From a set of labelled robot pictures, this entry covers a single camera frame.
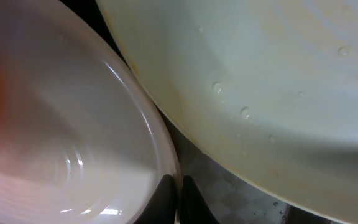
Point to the pink white plate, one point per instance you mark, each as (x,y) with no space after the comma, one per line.
(80,140)

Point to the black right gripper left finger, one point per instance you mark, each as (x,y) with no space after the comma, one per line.
(162,206)

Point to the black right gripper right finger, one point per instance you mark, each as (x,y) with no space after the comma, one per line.
(194,209)

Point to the cream plate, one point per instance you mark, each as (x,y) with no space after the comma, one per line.
(266,88)

